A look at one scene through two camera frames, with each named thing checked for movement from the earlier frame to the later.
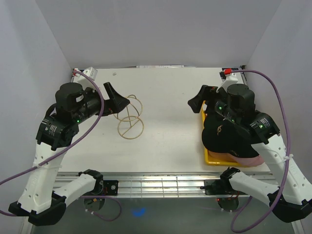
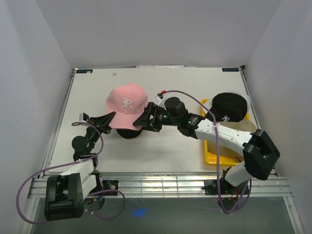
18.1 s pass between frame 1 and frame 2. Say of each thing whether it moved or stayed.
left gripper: moved
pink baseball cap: moved
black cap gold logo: moved
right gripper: moved
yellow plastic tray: stayed
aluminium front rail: stayed
